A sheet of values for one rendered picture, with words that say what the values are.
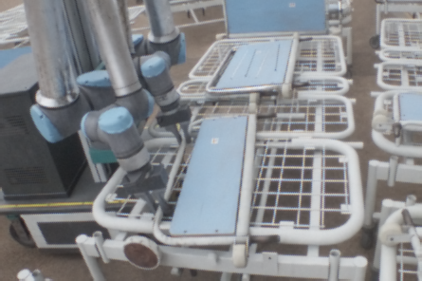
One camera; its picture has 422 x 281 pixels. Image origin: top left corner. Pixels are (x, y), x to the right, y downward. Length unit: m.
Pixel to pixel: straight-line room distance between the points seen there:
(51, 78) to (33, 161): 0.55
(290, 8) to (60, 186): 1.90
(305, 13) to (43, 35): 1.98
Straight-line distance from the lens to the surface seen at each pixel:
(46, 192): 1.85
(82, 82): 1.46
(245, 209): 1.17
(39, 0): 1.21
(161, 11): 1.77
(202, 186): 1.29
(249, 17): 2.87
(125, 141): 1.09
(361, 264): 1.13
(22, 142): 1.74
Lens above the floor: 1.29
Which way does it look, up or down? 29 degrees down
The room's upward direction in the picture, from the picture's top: 8 degrees counter-clockwise
